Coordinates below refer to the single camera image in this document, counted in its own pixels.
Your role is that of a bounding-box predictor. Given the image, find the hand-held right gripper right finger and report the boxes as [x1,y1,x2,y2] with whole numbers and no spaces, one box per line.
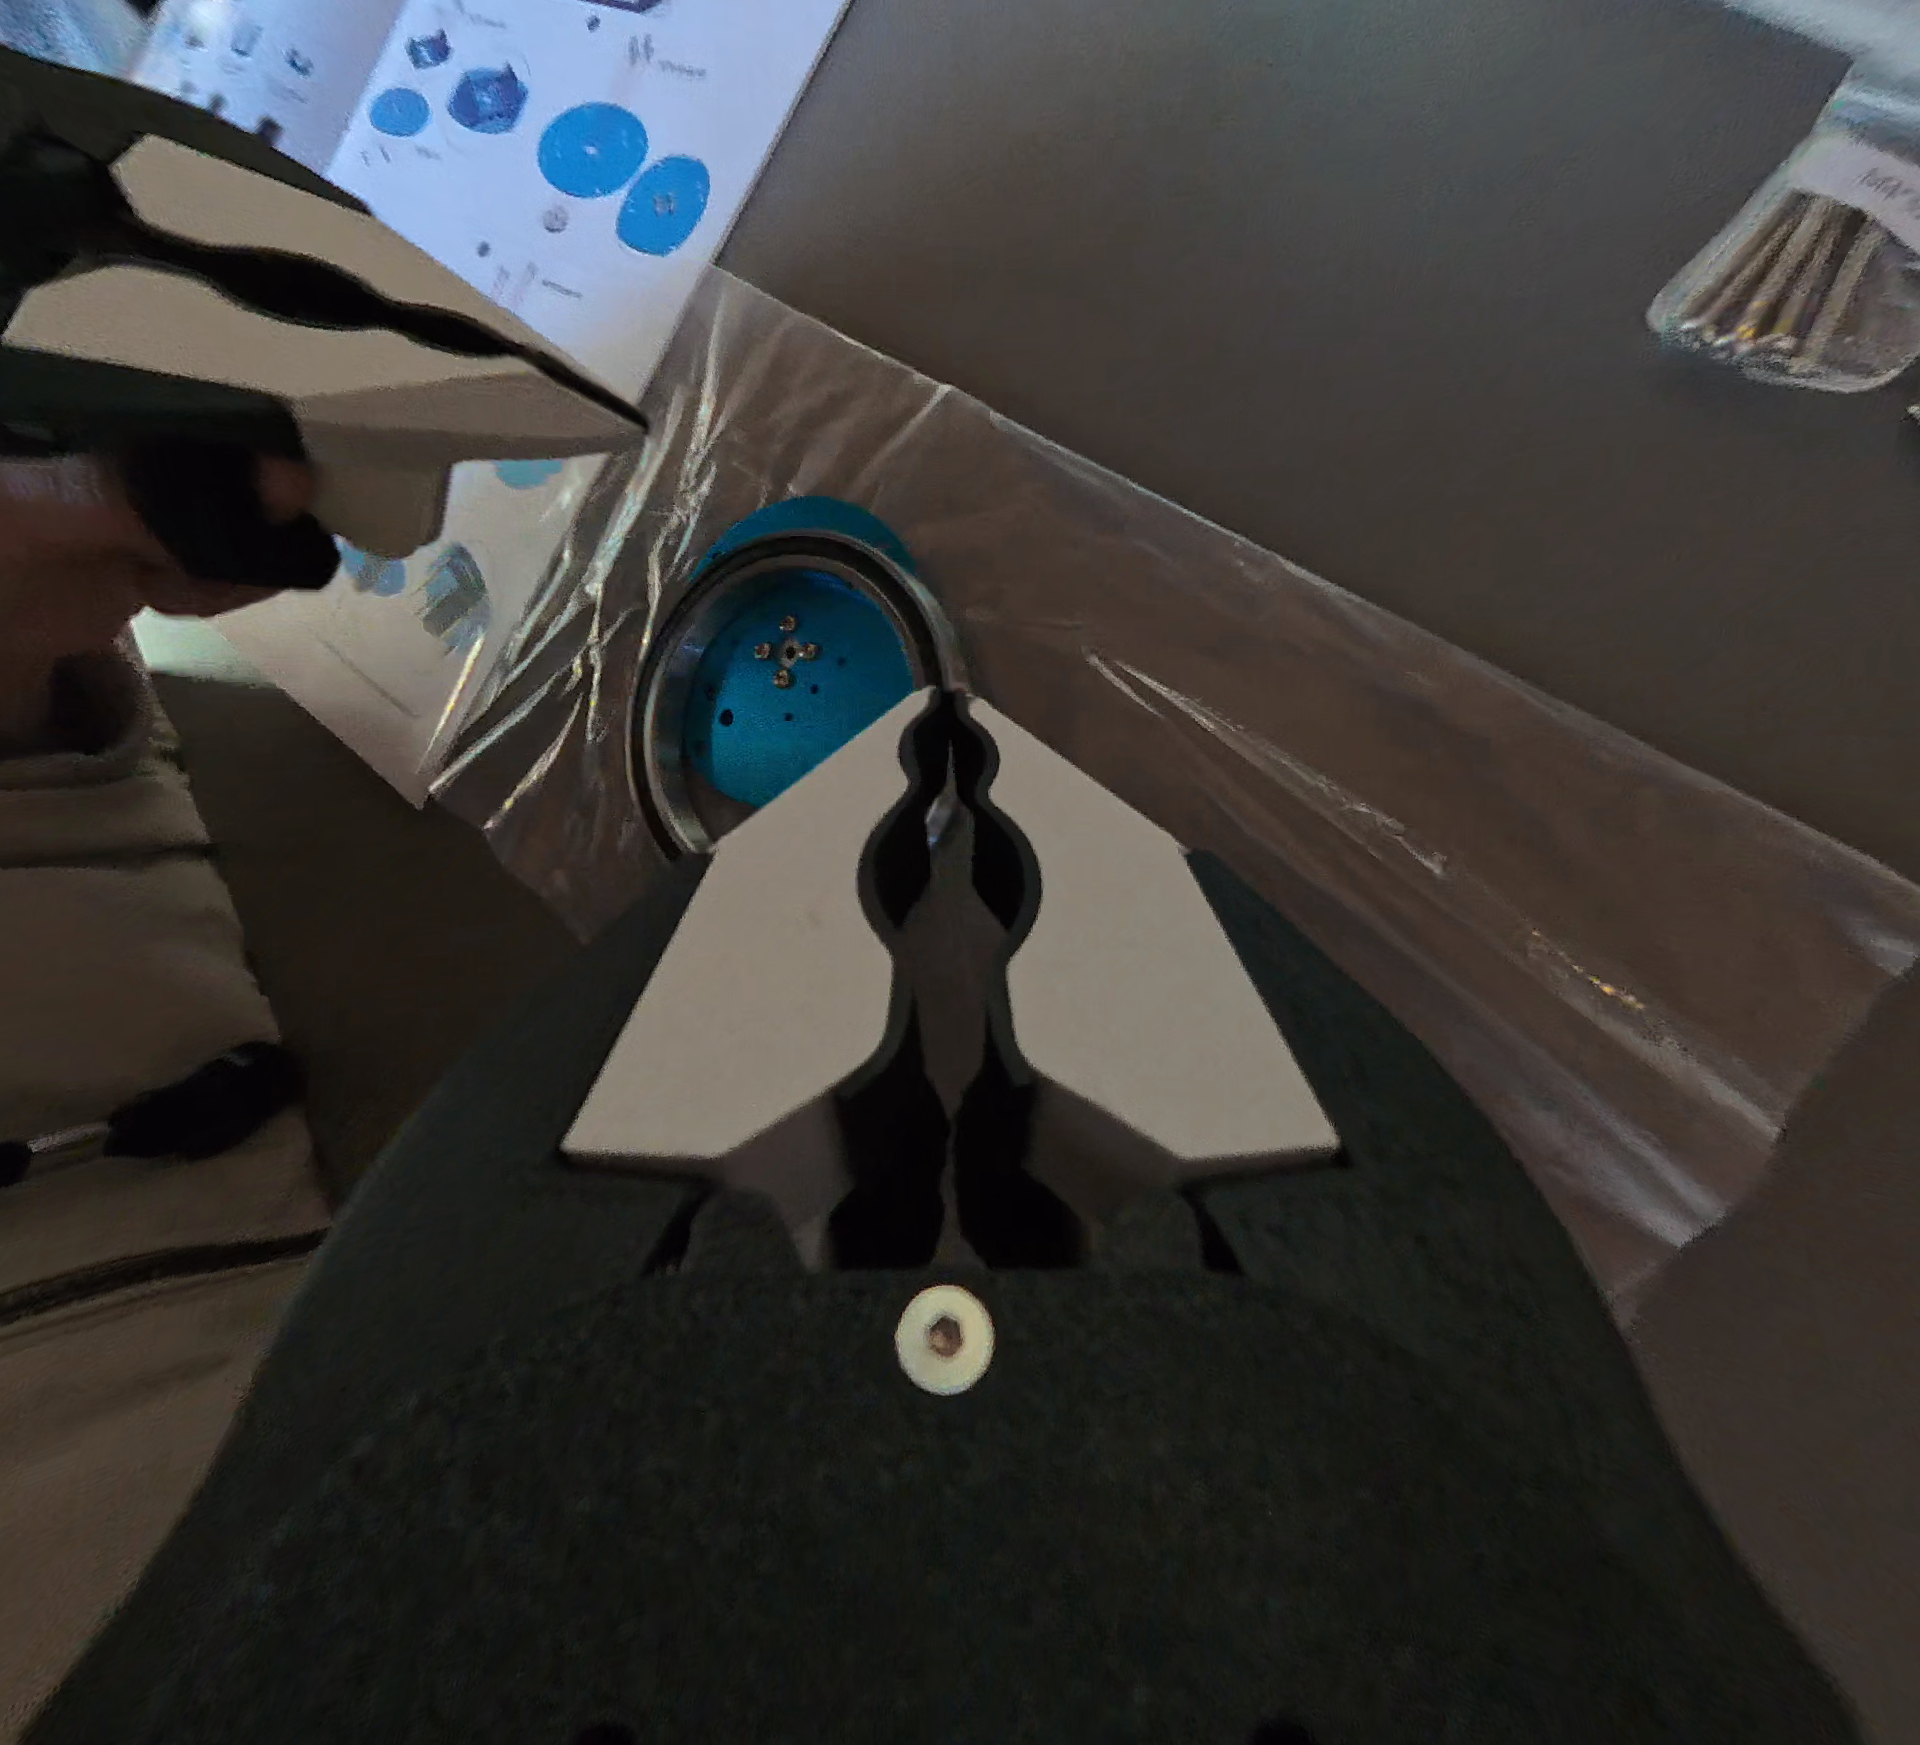
[958,696,1342,1198]

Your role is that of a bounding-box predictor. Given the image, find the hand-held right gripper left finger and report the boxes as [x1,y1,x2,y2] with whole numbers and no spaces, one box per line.
[563,687,961,1275]

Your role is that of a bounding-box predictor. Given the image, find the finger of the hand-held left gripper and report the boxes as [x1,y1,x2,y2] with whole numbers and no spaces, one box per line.
[112,129,648,415]
[0,259,651,563]

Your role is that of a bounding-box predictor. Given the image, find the blue round disc plate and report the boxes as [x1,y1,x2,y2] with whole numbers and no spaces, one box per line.
[681,497,934,809]

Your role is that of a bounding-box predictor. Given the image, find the steel bearing ring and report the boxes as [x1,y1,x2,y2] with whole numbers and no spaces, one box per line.
[630,530,977,865]

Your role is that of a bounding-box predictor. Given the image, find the clear plastic bag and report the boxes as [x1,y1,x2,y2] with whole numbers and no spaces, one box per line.
[427,259,1920,1312]

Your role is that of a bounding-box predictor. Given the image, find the grey desk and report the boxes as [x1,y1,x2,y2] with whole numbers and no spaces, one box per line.
[144,0,1920,1745]

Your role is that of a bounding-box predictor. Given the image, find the person's left hand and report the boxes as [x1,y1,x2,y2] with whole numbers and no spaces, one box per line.
[0,452,199,640]

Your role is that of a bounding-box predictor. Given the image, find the open assembly manual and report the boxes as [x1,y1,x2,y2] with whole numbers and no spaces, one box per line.
[127,0,868,809]

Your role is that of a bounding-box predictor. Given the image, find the clear bag of long screws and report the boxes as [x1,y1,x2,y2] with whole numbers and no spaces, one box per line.
[1647,73,1920,394]

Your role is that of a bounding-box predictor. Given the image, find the black-handled tool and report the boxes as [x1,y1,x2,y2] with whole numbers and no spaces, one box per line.
[0,1040,302,1177]

